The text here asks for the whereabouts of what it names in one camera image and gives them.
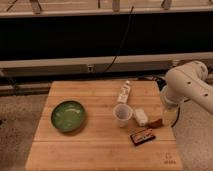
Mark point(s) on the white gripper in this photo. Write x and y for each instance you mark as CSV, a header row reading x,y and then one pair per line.
x,y
169,115

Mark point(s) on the white ceramic cup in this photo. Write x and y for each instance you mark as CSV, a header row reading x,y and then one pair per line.
x,y
122,113

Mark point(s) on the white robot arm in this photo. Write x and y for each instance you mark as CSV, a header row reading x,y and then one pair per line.
x,y
185,81

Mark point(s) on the green ceramic bowl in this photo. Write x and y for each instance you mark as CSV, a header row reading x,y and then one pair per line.
x,y
68,116

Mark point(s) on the brown wooden piece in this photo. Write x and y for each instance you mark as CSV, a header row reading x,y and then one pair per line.
x,y
156,124

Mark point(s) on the white rectangular block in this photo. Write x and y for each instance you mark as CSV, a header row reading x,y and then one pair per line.
x,y
140,117

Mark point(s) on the white tube bottle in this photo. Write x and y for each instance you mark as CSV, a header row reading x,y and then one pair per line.
x,y
124,92

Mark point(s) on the wooden cutting board table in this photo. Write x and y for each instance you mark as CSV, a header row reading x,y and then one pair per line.
x,y
101,145

